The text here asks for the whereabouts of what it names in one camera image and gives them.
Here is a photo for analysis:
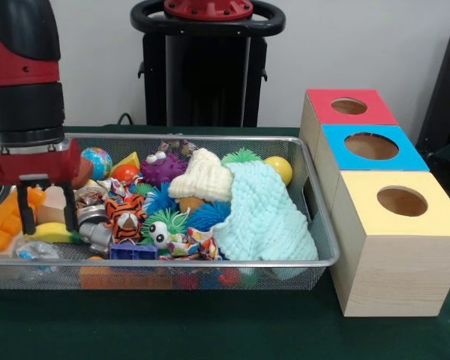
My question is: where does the purple spiky ball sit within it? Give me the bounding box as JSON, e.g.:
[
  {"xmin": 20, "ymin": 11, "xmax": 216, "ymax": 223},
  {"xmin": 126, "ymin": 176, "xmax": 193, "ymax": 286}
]
[{"xmin": 139, "ymin": 151, "xmax": 189, "ymax": 187}]

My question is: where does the light blue knitted cloth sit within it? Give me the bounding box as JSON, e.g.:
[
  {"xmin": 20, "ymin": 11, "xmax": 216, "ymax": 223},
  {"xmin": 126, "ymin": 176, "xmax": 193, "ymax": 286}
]
[{"xmin": 212, "ymin": 161, "xmax": 320, "ymax": 262}]

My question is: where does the yellow toy banana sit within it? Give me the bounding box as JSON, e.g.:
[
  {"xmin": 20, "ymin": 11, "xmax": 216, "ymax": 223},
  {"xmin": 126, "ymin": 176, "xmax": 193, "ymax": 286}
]
[{"xmin": 25, "ymin": 221, "xmax": 80, "ymax": 245}]

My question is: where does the crushed clear plastic bottle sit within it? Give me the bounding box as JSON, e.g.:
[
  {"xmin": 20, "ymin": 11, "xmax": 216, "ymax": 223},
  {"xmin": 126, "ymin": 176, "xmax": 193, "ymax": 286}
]
[{"xmin": 13, "ymin": 239, "xmax": 62, "ymax": 261}]

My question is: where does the yellow ball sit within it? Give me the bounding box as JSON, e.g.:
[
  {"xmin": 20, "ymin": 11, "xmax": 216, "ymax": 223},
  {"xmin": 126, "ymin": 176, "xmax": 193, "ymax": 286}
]
[{"xmin": 264, "ymin": 156, "xmax": 294, "ymax": 188}]

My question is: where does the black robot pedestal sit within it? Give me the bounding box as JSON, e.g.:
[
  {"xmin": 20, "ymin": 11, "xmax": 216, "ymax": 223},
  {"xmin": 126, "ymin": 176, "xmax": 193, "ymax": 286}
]
[{"xmin": 130, "ymin": 0, "xmax": 287, "ymax": 128}]

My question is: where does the cream knitted cloth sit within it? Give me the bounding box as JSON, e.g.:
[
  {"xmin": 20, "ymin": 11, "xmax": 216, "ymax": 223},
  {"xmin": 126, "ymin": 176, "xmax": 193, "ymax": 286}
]
[{"xmin": 168, "ymin": 148, "xmax": 235, "ymax": 203}]

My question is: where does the silver metallic toy piece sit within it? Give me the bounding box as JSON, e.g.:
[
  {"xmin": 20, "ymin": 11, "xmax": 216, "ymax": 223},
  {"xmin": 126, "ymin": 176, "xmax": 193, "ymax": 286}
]
[{"xmin": 76, "ymin": 208, "xmax": 113, "ymax": 259}]

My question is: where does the wooden box with three holes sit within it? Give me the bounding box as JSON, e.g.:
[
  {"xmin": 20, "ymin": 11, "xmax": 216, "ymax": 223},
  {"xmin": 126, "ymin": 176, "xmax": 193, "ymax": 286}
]
[{"xmin": 298, "ymin": 88, "xmax": 450, "ymax": 318}]

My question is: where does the brown toy football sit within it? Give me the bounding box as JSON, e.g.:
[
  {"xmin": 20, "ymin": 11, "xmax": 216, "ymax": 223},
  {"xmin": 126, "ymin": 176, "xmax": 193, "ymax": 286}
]
[{"xmin": 71, "ymin": 157, "xmax": 95, "ymax": 189}]

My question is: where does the blue plastic toy brick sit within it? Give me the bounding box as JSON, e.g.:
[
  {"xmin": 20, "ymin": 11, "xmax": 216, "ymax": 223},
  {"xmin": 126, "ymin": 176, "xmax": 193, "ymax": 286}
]
[{"xmin": 109, "ymin": 241, "xmax": 160, "ymax": 261}]

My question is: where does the long orange toy brick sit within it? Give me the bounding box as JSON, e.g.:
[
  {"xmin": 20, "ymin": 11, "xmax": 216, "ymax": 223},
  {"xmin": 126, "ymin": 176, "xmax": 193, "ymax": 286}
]
[{"xmin": 0, "ymin": 186, "xmax": 47, "ymax": 253}]

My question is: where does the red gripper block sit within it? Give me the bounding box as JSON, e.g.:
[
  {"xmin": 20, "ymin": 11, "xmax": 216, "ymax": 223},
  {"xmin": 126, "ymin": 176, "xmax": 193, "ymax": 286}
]
[{"xmin": 0, "ymin": 138, "xmax": 83, "ymax": 236}]

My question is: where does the silver wire mesh bin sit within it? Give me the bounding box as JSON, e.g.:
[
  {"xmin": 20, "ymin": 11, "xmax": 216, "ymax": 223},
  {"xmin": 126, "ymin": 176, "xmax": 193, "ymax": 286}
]
[{"xmin": 0, "ymin": 133, "xmax": 341, "ymax": 292}]

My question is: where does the tiger plush toy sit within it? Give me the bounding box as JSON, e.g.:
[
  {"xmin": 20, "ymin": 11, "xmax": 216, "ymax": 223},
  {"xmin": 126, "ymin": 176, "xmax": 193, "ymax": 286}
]
[{"xmin": 104, "ymin": 193, "xmax": 148, "ymax": 245}]

